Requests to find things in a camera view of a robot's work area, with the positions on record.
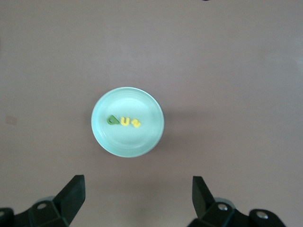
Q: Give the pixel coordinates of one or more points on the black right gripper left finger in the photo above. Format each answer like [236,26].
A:
[59,212]

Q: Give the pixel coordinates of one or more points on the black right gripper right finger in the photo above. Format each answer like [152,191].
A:
[217,217]

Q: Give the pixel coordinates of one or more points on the green foam letter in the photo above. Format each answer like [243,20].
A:
[110,121]

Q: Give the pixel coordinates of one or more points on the yellow foam letter u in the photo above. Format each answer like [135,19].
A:
[125,121]

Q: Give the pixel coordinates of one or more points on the yellow foam letter s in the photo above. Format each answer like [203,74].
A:
[136,123]

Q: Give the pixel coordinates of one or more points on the light green plate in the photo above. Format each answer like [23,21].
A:
[127,142]

